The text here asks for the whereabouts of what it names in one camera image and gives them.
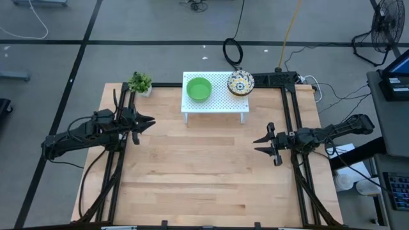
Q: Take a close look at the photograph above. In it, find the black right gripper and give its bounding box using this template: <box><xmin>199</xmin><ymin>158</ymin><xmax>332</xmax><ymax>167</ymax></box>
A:
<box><xmin>252</xmin><ymin>121</ymin><xmax>297</xmax><ymax>167</ymax></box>

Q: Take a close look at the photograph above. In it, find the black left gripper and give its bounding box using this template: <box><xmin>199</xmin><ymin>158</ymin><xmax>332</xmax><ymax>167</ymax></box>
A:
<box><xmin>118</xmin><ymin>106</ymin><xmax>157</xmax><ymax>146</ymax></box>

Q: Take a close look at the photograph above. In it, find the green mini bowl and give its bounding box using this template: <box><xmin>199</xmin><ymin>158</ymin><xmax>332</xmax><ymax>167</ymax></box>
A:
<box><xmin>186</xmin><ymin>77</ymin><xmax>213</xmax><ymax>103</ymax></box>

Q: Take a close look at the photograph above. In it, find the yellow floral patterned mini bowl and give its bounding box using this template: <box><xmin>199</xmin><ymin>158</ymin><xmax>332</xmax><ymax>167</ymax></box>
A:
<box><xmin>227</xmin><ymin>70</ymin><xmax>256</xmax><ymax>97</ymax></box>

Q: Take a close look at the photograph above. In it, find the small green potted plant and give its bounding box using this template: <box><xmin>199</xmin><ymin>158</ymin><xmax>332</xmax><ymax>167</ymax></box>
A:
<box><xmin>127</xmin><ymin>71</ymin><xmax>153</xmax><ymax>98</ymax></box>

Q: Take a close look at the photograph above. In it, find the white perforated shelf riser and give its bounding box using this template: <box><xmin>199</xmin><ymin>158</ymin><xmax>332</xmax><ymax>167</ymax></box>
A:
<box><xmin>180</xmin><ymin>71</ymin><xmax>250</xmax><ymax>125</ymax></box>

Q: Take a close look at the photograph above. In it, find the white paper sheet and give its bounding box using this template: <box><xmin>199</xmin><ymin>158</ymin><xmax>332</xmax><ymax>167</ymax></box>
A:
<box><xmin>326</xmin><ymin>142</ymin><xmax>368</xmax><ymax>183</ymax></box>

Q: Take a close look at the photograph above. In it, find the white round container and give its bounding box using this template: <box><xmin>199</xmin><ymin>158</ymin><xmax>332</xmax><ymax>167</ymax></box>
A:
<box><xmin>334</xmin><ymin>174</ymin><xmax>354</xmax><ymax>192</ymax></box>
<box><xmin>355</xmin><ymin>178</ymin><xmax>381</xmax><ymax>196</ymax></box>

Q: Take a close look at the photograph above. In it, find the black desk beam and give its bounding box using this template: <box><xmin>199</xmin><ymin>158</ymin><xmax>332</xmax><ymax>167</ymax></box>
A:
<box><xmin>328</xmin><ymin>136</ymin><xmax>387</xmax><ymax>171</ymax></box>

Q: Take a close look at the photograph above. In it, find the grey desk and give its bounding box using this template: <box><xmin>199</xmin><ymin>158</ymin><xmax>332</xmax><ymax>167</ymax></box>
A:
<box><xmin>373</xmin><ymin>153</ymin><xmax>409</xmax><ymax>230</ymax></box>
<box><xmin>366</xmin><ymin>69</ymin><xmax>409</xmax><ymax>157</ymax></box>

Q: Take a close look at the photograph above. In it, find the grey table foot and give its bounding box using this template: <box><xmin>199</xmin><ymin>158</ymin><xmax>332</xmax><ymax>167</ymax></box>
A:
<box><xmin>12</xmin><ymin>0</ymin><xmax>68</xmax><ymax>8</ymax></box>
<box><xmin>0</xmin><ymin>70</ymin><xmax>31</xmax><ymax>82</ymax></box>

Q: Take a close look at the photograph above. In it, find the backlit black keyboard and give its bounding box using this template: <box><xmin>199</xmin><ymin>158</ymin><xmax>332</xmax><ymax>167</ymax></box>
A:
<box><xmin>382</xmin><ymin>171</ymin><xmax>409</xmax><ymax>211</ymax></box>

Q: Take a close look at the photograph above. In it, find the black laptop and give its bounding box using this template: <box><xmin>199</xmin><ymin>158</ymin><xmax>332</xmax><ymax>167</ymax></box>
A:
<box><xmin>378</xmin><ymin>47</ymin><xmax>409</xmax><ymax>102</ymax></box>

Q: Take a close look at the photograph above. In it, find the black floor fan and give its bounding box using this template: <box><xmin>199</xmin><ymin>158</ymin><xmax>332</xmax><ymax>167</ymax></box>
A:
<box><xmin>351</xmin><ymin>0</ymin><xmax>406</xmax><ymax>67</ymax></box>

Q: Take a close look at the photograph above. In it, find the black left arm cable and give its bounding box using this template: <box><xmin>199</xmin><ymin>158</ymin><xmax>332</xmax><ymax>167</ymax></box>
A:
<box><xmin>65</xmin><ymin>88</ymin><xmax>120</xmax><ymax>144</ymax></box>

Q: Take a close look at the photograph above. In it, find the black aluminium table frame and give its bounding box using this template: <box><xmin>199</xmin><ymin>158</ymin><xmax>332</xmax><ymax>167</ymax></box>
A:
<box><xmin>76</xmin><ymin>81</ymin><xmax>344</xmax><ymax>229</ymax></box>

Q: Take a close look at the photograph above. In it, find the black perforated mount plate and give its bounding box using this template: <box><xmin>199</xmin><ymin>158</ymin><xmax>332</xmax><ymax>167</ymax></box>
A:
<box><xmin>246</xmin><ymin>71</ymin><xmax>298</xmax><ymax>88</ymax></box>

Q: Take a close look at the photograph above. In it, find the white cable loop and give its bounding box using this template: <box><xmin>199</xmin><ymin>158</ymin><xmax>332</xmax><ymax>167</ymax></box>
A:
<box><xmin>298</xmin><ymin>75</ymin><xmax>324</xmax><ymax>104</ymax></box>

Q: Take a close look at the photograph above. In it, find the long black cable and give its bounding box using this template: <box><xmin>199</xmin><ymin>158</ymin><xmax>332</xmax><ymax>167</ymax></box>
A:
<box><xmin>78</xmin><ymin>148</ymin><xmax>108</xmax><ymax>221</ymax></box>

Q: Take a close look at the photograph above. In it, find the coiled black cable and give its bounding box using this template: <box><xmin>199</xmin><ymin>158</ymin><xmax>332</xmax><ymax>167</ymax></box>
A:
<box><xmin>222</xmin><ymin>0</ymin><xmax>246</xmax><ymax>72</ymax></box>

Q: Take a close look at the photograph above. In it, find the yellow cable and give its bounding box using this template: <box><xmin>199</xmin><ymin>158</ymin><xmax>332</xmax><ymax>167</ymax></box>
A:
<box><xmin>277</xmin><ymin>0</ymin><xmax>303</xmax><ymax>70</ymax></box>

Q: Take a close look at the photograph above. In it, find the black cable bundle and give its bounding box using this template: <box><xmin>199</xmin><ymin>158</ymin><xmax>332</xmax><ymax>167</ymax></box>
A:
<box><xmin>178</xmin><ymin>0</ymin><xmax>209</xmax><ymax>13</ymax></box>

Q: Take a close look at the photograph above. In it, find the white floor cable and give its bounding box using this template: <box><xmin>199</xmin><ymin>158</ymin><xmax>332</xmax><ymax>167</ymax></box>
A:
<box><xmin>0</xmin><ymin>0</ymin><xmax>49</xmax><ymax>40</ymax></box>

